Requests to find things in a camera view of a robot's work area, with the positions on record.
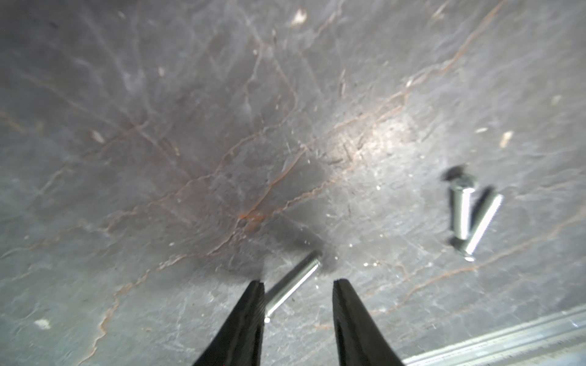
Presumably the silver screw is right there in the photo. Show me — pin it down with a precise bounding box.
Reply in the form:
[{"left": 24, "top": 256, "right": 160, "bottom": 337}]
[
  {"left": 450, "top": 174, "right": 478, "bottom": 240},
  {"left": 458, "top": 189, "right": 504, "bottom": 262},
  {"left": 264, "top": 250, "right": 323, "bottom": 323}
]

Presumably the aluminium front rail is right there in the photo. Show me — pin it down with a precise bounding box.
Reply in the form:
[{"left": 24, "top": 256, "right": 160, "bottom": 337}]
[{"left": 404, "top": 305, "right": 585, "bottom": 365}]

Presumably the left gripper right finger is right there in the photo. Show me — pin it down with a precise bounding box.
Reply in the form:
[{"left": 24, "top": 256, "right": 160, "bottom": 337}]
[{"left": 333, "top": 278, "right": 403, "bottom": 366}]

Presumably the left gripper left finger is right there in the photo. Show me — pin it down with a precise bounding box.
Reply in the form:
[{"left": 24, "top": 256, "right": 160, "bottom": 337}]
[{"left": 194, "top": 281, "right": 266, "bottom": 366}]

